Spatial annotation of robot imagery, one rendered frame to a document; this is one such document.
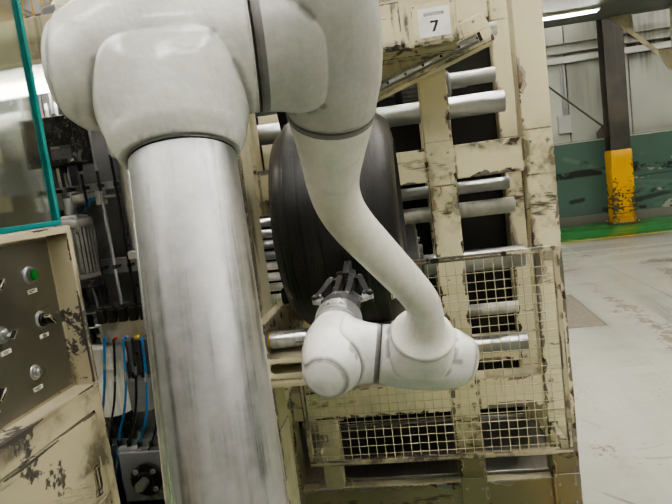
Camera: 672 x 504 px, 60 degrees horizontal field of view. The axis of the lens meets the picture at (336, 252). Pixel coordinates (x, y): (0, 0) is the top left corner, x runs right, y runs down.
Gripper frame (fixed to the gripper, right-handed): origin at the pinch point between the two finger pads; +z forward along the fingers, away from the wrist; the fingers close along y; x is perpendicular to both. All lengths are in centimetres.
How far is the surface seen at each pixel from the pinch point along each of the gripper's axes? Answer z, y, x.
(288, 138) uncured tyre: 20.8, 11.8, -27.7
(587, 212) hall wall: 870, -303, 316
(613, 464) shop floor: 79, -84, 133
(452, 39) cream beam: 61, -32, -42
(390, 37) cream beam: 62, -15, -45
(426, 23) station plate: 62, -25, -47
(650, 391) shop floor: 149, -125, 151
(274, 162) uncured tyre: 17.0, 15.5, -23.2
